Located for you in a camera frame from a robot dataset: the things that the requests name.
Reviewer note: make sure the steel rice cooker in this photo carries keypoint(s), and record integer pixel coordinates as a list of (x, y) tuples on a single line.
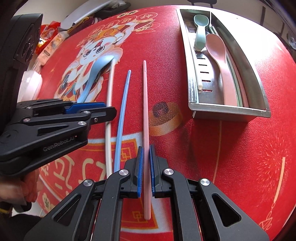
[(291, 40)]

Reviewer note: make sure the pale snack packet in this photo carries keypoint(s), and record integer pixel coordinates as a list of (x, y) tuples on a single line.
[(50, 49)]

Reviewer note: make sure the red snack bag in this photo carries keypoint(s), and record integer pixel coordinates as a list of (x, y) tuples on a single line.
[(47, 33)]

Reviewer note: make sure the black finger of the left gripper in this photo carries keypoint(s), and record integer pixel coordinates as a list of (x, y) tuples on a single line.
[(102, 115)]

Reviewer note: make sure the white folded board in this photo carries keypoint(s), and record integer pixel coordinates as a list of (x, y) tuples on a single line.
[(88, 8)]

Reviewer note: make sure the green chopstick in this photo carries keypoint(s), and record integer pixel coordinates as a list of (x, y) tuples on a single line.
[(240, 83), (231, 68)]

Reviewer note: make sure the light blue plastic spoon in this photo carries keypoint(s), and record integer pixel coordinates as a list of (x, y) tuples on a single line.
[(96, 69)]

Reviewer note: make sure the white plastic lidded box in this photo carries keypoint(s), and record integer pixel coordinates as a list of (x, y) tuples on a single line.
[(30, 86)]

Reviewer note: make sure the blue chopstick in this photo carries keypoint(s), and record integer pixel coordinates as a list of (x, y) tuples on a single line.
[(117, 156)]

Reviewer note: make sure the red printed table mat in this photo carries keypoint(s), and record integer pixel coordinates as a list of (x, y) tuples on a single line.
[(252, 163)]

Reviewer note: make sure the stainless steel utensil tray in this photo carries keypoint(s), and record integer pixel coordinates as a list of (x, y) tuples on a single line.
[(209, 102)]

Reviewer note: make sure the pink plastic spoon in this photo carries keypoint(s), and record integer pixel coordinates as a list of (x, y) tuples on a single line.
[(216, 48)]

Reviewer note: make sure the person's left hand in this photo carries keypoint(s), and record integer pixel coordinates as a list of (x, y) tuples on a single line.
[(21, 190)]

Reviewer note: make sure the black round stool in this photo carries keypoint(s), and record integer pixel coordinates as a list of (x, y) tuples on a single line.
[(210, 2)]

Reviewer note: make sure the beige chopstick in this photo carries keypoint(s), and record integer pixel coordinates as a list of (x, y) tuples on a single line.
[(199, 81)]

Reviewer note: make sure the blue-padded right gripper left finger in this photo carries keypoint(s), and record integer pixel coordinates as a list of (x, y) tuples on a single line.
[(92, 211)]

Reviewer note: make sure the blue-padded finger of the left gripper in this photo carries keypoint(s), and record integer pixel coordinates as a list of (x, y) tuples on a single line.
[(77, 107)]

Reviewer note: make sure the pink chopstick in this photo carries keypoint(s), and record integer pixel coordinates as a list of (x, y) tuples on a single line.
[(147, 174)]

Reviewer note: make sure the green plastic spoon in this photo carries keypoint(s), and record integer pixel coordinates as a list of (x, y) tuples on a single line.
[(201, 22)]

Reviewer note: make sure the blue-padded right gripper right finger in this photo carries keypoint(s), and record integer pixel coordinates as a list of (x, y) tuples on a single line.
[(200, 210)]

